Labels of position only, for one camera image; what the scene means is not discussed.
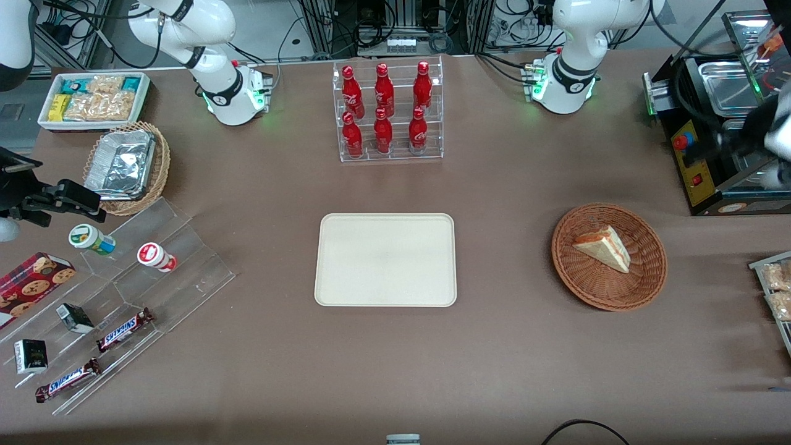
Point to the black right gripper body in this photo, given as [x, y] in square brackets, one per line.
[13, 190]

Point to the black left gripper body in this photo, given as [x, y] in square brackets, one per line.
[755, 125]

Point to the triangular sandwich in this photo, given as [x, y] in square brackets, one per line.
[609, 250]

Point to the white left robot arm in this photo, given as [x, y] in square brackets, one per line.
[565, 74]

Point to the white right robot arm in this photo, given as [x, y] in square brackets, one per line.
[217, 86]

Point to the grey snack tray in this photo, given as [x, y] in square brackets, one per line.
[755, 266]

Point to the light wicker basket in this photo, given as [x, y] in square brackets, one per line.
[162, 167]

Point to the round brown wicker basket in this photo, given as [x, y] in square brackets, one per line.
[593, 284]

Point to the cream plastic tray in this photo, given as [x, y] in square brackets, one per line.
[383, 262]

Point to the black food warmer machine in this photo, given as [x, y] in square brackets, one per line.
[698, 185]

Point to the white rectangular snack bin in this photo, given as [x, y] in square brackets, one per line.
[46, 123]

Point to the green label yogurt cup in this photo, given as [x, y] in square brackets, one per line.
[91, 239]

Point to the red tartan cookie box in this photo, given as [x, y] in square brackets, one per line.
[34, 284]

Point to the yellow snack packet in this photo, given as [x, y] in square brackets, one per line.
[59, 108]

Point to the aluminium foil container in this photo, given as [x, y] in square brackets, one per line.
[120, 164]

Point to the clear cracker bag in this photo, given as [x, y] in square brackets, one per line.
[105, 84]
[99, 107]

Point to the teal snack packet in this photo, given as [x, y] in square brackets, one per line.
[131, 83]
[73, 86]

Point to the small black box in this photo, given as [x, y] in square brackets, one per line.
[31, 356]
[75, 317]

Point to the red label yogurt cup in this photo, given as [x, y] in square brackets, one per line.
[156, 256]

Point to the clear pastry bag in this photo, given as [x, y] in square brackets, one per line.
[778, 277]
[782, 306]

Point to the snickers bar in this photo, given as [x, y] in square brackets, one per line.
[123, 330]
[68, 381]

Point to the clear acrylic stepped stand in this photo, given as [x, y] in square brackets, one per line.
[185, 272]

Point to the red cola bottle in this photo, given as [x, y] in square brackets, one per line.
[418, 131]
[422, 89]
[383, 133]
[352, 139]
[352, 93]
[384, 93]

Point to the clear acrylic bottle rack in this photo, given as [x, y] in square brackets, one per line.
[398, 154]

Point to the white power strip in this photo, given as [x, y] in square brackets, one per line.
[400, 43]

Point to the small grey device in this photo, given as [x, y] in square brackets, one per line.
[403, 439]

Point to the aluminium frame post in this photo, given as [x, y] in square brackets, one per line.
[477, 25]
[321, 28]

